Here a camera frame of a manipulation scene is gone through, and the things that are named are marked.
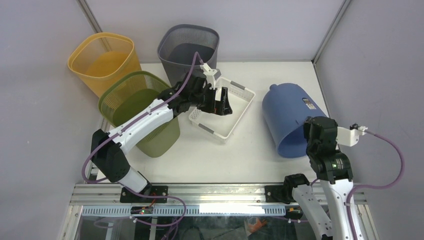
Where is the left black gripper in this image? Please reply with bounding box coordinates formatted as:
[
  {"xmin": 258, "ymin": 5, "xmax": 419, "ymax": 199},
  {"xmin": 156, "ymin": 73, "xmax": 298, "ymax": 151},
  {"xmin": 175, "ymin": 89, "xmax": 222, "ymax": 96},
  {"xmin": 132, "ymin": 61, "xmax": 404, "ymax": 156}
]
[{"xmin": 190, "ymin": 85, "xmax": 232, "ymax": 116}]

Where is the white perforated plastic basket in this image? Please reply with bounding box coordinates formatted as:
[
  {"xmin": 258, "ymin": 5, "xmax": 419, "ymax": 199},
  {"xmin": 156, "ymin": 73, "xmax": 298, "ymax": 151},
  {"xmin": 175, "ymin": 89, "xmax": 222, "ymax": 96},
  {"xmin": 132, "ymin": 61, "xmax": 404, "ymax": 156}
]
[{"xmin": 188, "ymin": 77, "xmax": 256, "ymax": 144}]

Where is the blue plastic bucket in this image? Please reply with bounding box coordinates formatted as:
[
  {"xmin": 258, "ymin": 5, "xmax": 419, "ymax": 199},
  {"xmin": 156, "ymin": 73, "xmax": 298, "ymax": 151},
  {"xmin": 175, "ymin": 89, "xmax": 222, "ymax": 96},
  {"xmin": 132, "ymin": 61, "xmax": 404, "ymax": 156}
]
[{"xmin": 262, "ymin": 83, "xmax": 327, "ymax": 159}]

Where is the grey mesh waste bin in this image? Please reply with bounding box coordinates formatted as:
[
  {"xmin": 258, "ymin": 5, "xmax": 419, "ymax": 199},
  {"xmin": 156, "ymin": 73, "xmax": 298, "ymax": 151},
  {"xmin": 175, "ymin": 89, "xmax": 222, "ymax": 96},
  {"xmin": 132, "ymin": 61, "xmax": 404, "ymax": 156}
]
[{"xmin": 157, "ymin": 24, "xmax": 220, "ymax": 86}]

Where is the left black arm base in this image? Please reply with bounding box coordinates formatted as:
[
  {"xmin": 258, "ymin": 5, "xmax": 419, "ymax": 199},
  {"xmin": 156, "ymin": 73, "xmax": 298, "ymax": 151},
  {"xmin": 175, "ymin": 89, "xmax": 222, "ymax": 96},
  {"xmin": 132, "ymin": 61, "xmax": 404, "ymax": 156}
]
[{"xmin": 119, "ymin": 185, "xmax": 169, "ymax": 204}]

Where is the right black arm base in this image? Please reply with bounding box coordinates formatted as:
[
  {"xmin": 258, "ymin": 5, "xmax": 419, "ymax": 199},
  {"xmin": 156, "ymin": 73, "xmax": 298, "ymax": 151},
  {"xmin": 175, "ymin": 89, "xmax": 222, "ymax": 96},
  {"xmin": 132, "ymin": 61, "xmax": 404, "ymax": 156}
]
[{"xmin": 264, "ymin": 173, "xmax": 310, "ymax": 204}]

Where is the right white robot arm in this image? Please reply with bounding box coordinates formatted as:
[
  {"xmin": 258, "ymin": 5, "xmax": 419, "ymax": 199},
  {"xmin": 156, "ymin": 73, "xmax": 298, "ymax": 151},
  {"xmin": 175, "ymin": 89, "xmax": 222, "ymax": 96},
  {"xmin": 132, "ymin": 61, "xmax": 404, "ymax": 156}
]
[{"xmin": 281, "ymin": 116, "xmax": 367, "ymax": 240}]

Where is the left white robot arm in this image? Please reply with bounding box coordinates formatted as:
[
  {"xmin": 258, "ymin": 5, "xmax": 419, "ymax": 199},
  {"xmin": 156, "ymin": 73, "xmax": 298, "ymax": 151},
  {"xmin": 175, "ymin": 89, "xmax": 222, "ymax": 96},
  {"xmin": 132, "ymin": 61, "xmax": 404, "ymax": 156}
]
[{"xmin": 88, "ymin": 69, "xmax": 232, "ymax": 203}]

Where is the green mesh waste bin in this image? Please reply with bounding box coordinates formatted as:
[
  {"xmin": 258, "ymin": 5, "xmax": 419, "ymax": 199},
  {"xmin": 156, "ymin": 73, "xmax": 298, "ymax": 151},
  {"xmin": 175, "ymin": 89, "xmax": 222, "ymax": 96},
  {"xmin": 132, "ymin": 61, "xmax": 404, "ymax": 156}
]
[{"xmin": 98, "ymin": 70, "xmax": 180, "ymax": 158}]

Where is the yellow mesh waste bin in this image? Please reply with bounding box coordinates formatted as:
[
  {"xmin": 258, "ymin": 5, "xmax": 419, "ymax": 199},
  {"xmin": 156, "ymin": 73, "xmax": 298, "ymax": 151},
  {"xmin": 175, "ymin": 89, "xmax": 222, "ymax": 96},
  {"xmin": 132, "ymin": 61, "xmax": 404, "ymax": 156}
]
[{"xmin": 67, "ymin": 32, "xmax": 142, "ymax": 97}]

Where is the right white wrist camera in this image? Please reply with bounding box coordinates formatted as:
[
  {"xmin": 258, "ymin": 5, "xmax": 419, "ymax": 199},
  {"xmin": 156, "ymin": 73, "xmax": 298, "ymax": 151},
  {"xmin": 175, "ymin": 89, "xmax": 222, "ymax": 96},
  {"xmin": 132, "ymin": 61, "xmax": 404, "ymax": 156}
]
[{"xmin": 336, "ymin": 123, "xmax": 368, "ymax": 147}]

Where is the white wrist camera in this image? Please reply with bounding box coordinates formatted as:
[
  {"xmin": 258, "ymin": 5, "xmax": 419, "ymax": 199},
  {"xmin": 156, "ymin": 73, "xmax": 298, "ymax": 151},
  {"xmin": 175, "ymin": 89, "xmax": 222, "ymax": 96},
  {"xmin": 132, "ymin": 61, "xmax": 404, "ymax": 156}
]
[
  {"xmin": 200, "ymin": 63, "xmax": 221, "ymax": 90},
  {"xmin": 336, "ymin": 123, "xmax": 368, "ymax": 147}
]

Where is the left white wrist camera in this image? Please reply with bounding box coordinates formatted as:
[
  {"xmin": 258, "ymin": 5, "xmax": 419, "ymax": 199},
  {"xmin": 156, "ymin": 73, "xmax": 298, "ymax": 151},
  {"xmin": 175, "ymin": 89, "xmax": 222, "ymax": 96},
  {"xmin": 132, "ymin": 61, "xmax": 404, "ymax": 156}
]
[{"xmin": 200, "ymin": 63, "xmax": 221, "ymax": 90}]

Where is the aluminium mounting rail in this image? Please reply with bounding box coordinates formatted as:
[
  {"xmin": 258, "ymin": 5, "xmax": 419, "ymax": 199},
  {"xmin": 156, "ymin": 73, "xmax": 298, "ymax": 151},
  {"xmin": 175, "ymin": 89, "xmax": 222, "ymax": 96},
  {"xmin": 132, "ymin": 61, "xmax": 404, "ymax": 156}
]
[{"xmin": 69, "ymin": 183, "xmax": 281, "ymax": 206}]

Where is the white slotted cable duct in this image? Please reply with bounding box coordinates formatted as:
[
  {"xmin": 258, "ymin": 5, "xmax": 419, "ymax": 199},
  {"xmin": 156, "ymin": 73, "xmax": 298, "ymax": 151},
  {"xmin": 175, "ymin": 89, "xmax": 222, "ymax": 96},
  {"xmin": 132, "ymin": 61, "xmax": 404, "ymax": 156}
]
[{"xmin": 81, "ymin": 203, "xmax": 286, "ymax": 218}]

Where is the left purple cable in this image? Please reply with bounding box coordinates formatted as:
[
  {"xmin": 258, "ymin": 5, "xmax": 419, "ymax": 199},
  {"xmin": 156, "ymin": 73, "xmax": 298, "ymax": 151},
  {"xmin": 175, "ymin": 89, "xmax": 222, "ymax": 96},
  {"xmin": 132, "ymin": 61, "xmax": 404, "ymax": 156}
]
[{"xmin": 81, "ymin": 51, "xmax": 204, "ymax": 186}]

